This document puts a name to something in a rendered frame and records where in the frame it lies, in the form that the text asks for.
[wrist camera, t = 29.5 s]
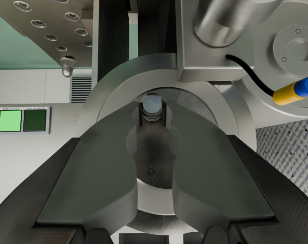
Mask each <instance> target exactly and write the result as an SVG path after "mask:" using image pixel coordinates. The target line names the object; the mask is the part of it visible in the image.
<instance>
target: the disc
mask: <svg viewBox="0 0 308 244"><path fill-rule="evenodd" d="M160 68H171V69H178V68H177V54H176V53H154V54H148V55H143V56H139V57H136V58H133V59H131V60H128V61H126V62H124V63H122V64H120V65H119V66H117V67H116V68H114V69H113V70H111V71H110V72H109V73H108V74H106V75H105V76H104V77H103V78H102V79H101V80H100V81H99V82H98V83H97V84H96V86H95V87H94V88H93V90H92V91H91V92H90V94H89V95H88V97H87V99H86V101H85V103H84V105H83V107H82V109H81V112H80V115H79V118H78V121H77V127H76V135H75V137H80V136H81V135H82V134H84V133H85V132H86V131H87V130H88V129H89V128H90V127H91V126H93V125H94V124H95V123H96V119H97V116H98V114H99V111H100V109H101V107H102V105H103V104H104V102H105V100H106V99H107V98H108V96H109V95H110V94H111V93H112V92H113V91H114V90H115V89H116V88H117V87H118V86H119V85H120V84H121V83H123V82H124V81H126V80H127V79H129V78H130V77H132V76H134V75H136V74H139V73H142V72H144V71H148V70H152V69H160ZM208 82H209V83H211V84H212V85H213V86H214V87H215V88H216V89H218V90H219V92H220V93H221V94H222V95H223V96H224V97H225V99H226V100H227V102H228V103H229V105H230V107H231V109H232V111H233V113H234V115H235V118H236V121H237V125H238V130H239V138H240V139H241V140H242V141H243V142H244V143H245V144H246V145H248V146H249V147H250V148H251V149H253V150H254V151H255V152H256V149H257V140H256V131H255V125H254V121H253V118H252V115H251V112H250V110H249V107H248V105H247V103H246V101H245V99H244V98H243V96H242V95H241V93H240V92H239V90H238V89H237V87H236V86H235V85H234V84H233V83H232V82H231V81H208ZM126 226H128V227H130V228H132V229H135V230H138V231H141V232H145V233H149V234H155V235H178V234H184V233H188V232H192V231H195V229H194V228H192V227H191V226H189V225H188V224H186V223H184V222H183V221H181V220H180V219H178V218H177V217H176V215H158V214H152V213H147V212H144V211H141V210H139V209H138V211H137V215H136V217H135V218H134V219H133V220H132V221H131V222H130V223H128V224H127V225H126Z"/></svg>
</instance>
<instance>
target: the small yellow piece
mask: <svg viewBox="0 0 308 244"><path fill-rule="evenodd" d="M225 57H226V59H228V60H231V61H233V62H235V63H237V64H238V65H240V66H241V67H242V68H243V69H244V70H245V71H246V72H247V73H248V75H249V76H250V77H251V79H252V80H253V81H254V83H255V84H256V85H257V86H258V87H259V88H260V89H261V90H262V91H264V92H265V93H266V94H268V95H269V96H271V97H272V98H273V100H274V102H275V103H276V104H278V105H281V106H282V105H286V104H289V103H292V102H295V101H298V100H301V99H304V98H306V97H308V77H306V78H304V79H302V80H300V81H296V82H294V83H292V84H290V85H287V86H285V87H283V88H281V89H279V90H277V91H273V90H272V89H270V88H269V87H267V86H266V85H265V84H264V83H263V82H262V81H261V80H260V79H259V78H258V77H257V75H256V74H255V73H254V71H253V70H252V69H251V68H250V67H249V66H248V65H247V64H246V63H245V62H244V61H243V60H242V59H240V58H238V57H236V56H234V55H229V54H227V55H226V56H225Z"/></svg>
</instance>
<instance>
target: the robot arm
mask: <svg viewBox="0 0 308 244"><path fill-rule="evenodd" d="M162 113H163V126H166V128H167V129H168V130H169V131H170V143H169V148H170V150H171V151H172V152H173V153H174V155H175V156H176V159H175V160H174V165H173V179H172V199H173V210H174V213H175V215H176V217H177V218H178V219H180V220H181V221H183V222H184V223H186V224H188V225H189V226H191V227H192V228H194V229H195V230H197V231H199V232H200V233H201V237H202V241H201V244H308V196H307V195H306V194H305V193H304V192H302V191H301V190H300V189H299V188H298V187H297V186H296V185H295V184H294V183H293V182H292V181H290V180H289V179H288V178H287V177H286V176H285V175H283V174H282V173H281V172H280V171H278V170H277V169H276V168H275V167H273V166H272V165H271V164H270V163H268V162H267V161H266V160H265V159H264V158H262V157H261V156H260V155H259V154H257V153H256V152H255V151H254V150H253V149H251V148H250V147H249V146H248V145H246V144H245V143H244V142H243V141H242V140H241V139H239V138H238V137H237V136H236V135H227V134H226V133H225V132H223V131H222V130H221V129H220V128H219V127H217V126H216V125H215V124H214V123H212V122H211V121H209V120H208V119H206V118H205V117H203V116H201V115H199V114H197V113H195V112H194V111H192V110H190V109H188V108H186V107H184V106H182V105H180V104H178V103H176V102H174V101H167V102H164V109H163V112H162ZM139 127H142V110H141V102H137V101H133V102H130V103H129V104H127V105H125V106H123V107H122V108H120V109H118V110H116V111H114V112H112V113H111V114H109V115H107V116H105V117H104V118H102V119H101V120H99V121H98V122H96V123H95V124H94V125H93V126H91V127H90V128H89V129H88V130H87V131H86V132H85V133H84V134H82V135H81V136H80V137H72V138H71V139H70V140H68V141H67V142H66V143H65V144H64V145H63V146H62V147H61V148H59V149H58V150H57V151H56V152H55V153H54V154H53V155H52V156H50V157H49V158H48V159H47V160H46V161H45V162H44V163H43V164H41V165H40V167H39V168H37V169H36V170H35V171H34V172H33V173H32V174H31V175H30V176H28V177H27V178H26V179H25V180H24V181H23V182H22V183H21V184H20V185H18V186H17V187H16V188H15V189H14V190H13V191H12V192H11V193H10V194H9V195H8V196H7V197H6V199H5V200H4V201H3V202H2V203H1V204H0V244H114V243H113V241H112V239H111V237H110V236H111V235H112V234H114V233H115V232H117V231H118V230H119V229H121V228H122V227H124V226H125V225H127V224H128V223H130V222H131V221H132V220H133V219H134V218H135V217H136V215H137V211H138V184H137V171H136V162H135V160H134V159H133V158H132V156H133V155H134V153H135V152H136V151H137V149H138V147H137V131H138V130H139Z"/></svg>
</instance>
